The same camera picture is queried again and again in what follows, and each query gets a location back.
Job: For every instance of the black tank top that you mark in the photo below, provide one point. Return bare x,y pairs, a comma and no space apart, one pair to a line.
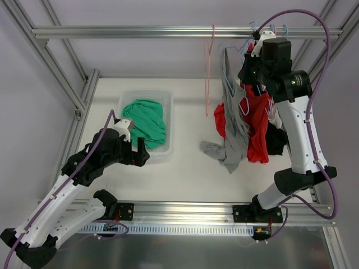
276,139

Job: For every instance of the white plastic basket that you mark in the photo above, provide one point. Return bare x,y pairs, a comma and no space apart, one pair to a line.
166,99

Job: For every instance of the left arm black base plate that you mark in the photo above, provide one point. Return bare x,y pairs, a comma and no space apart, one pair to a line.
124,211

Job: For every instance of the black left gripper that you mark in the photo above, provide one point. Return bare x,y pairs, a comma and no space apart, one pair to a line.
137,154

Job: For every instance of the aluminium frame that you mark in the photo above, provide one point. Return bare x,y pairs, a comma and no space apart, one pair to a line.
64,65

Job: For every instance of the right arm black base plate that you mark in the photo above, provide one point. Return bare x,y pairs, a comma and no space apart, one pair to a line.
241,214

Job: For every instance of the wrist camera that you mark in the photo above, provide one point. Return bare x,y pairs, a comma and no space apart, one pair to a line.
124,126
264,35

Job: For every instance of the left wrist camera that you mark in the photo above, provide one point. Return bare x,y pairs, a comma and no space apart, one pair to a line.
124,126

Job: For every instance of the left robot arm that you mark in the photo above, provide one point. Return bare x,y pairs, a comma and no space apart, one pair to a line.
36,241

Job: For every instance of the grey tank top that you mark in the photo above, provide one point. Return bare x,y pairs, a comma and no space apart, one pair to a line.
236,141

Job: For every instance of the white slotted cable duct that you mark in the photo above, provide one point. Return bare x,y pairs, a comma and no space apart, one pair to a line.
169,229

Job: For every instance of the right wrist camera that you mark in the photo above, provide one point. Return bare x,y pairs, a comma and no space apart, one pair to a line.
264,35

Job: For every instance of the red tank top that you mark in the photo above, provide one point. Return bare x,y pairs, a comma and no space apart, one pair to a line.
253,111

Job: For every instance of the green tank top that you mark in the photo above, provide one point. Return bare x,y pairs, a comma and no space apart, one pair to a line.
147,116

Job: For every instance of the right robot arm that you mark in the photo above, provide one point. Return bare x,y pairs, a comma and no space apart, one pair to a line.
292,94

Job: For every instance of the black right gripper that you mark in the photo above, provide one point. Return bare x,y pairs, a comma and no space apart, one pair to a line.
247,72

